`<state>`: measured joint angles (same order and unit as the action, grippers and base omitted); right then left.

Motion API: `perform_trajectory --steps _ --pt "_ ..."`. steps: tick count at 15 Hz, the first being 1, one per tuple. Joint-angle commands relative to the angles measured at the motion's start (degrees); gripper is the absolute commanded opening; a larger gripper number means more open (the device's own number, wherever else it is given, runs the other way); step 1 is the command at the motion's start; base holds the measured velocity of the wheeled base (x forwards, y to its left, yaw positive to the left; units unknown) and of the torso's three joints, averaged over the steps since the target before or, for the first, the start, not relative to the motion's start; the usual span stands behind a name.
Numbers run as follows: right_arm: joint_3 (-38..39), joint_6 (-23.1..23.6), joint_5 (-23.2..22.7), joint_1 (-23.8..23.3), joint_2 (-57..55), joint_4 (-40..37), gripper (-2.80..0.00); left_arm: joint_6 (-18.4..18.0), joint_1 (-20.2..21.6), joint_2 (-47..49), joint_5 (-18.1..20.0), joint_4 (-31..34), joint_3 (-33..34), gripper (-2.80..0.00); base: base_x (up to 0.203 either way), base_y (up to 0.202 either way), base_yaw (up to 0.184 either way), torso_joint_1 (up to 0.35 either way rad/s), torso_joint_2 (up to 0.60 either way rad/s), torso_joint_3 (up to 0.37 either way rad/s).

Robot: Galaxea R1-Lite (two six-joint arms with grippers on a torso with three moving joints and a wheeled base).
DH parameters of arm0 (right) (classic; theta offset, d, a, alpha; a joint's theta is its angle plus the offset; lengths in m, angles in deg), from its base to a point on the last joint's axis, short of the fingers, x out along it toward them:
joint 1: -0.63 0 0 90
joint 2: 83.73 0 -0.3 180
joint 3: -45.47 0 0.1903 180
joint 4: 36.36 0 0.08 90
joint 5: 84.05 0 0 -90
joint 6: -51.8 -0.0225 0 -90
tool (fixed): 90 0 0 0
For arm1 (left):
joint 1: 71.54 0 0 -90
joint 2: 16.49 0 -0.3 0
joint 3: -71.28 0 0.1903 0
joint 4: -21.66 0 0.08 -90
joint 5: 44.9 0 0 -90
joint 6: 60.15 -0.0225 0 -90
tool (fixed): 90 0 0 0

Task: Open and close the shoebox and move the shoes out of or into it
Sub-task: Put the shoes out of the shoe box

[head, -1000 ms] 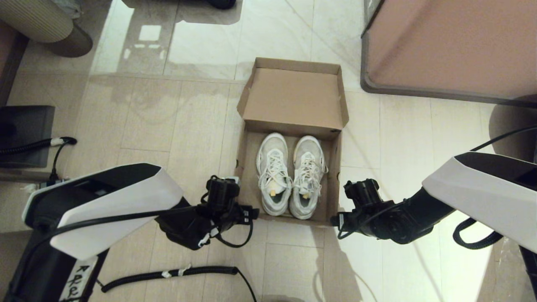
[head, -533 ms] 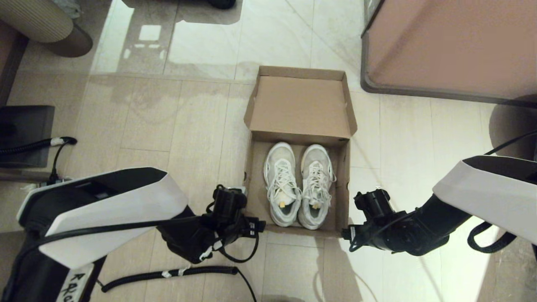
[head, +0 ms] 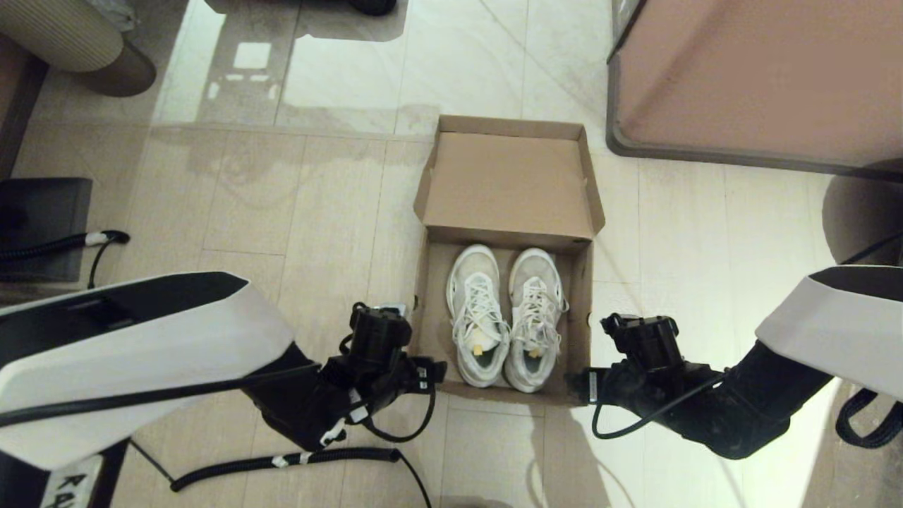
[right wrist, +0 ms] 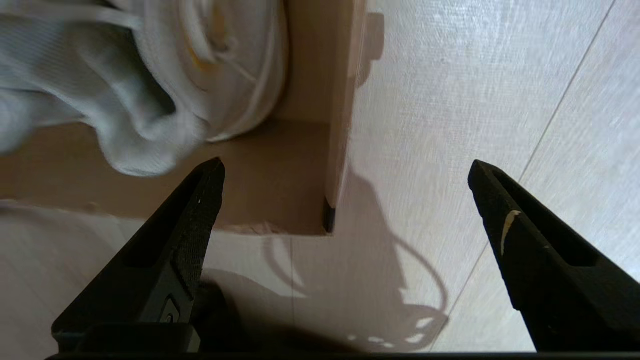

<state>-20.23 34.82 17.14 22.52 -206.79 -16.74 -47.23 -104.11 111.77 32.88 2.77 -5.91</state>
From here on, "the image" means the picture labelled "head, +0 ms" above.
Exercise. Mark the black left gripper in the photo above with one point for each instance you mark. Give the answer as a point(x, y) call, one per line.
point(374, 388)

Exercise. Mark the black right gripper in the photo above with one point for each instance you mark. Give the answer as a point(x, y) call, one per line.
point(649, 391)

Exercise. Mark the white mesh sneaker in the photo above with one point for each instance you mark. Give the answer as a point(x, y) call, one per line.
point(476, 317)
point(536, 317)

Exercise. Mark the brown cardboard shoe box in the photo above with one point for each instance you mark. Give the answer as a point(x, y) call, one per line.
point(508, 183)

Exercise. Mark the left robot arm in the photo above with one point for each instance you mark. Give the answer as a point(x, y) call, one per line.
point(141, 353)

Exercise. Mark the black corrugated conduit, two tapes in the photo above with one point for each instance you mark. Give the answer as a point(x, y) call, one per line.
point(282, 462)

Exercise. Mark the pink cabinet with grey base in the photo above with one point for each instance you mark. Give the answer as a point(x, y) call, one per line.
point(762, 70)

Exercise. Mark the black rounded object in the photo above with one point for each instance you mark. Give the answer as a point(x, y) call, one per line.
point(374, 5)

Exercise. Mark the black corrugated conduit, taped end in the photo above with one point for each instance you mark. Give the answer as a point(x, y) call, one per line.
point(49, 245)

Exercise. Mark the dark grey floor mat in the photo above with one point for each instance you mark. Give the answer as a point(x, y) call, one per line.
point(42, 212)

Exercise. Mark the grey crumpled cloth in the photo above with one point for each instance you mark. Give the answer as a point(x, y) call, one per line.
point(116, 14)

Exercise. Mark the dark brown wooden furniture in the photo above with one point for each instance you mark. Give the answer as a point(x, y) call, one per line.
point(14, 106)

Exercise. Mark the beige ribbed round stool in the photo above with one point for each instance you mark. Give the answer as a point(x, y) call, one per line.
point(56, 35)

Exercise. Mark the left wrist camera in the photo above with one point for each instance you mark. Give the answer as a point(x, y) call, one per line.
point(381, 331)

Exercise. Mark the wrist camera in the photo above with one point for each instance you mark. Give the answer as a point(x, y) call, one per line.
point(642, 342)
point(381, 331)

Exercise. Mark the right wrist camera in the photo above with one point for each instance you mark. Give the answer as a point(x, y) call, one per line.
point(642, 342)

